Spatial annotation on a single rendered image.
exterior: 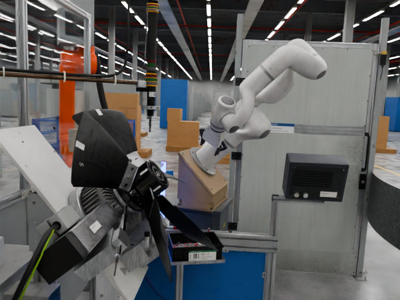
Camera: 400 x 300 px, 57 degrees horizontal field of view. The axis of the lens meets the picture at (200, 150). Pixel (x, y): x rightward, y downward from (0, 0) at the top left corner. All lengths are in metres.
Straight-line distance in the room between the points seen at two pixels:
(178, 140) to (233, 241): 8.92
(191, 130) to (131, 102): 2.16
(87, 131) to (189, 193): 0.91
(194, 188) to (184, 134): 8.75
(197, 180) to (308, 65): 0.75
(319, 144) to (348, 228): 0.78
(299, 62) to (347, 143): 1.73
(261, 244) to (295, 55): 0.87
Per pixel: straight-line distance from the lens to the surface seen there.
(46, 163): 1.36
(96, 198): 1.25
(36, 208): 1.34
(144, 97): 1.32
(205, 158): 1.92
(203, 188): 1.84
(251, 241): 1.79
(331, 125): 3.25
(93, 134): 1.09
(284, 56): 1.61
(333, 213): 3.39
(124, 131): 1.39
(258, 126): 1.81
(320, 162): 1.70
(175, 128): 10.59
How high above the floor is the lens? 1.48
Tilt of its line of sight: 8 degrees down
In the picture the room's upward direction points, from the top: 2 degrees clockwise
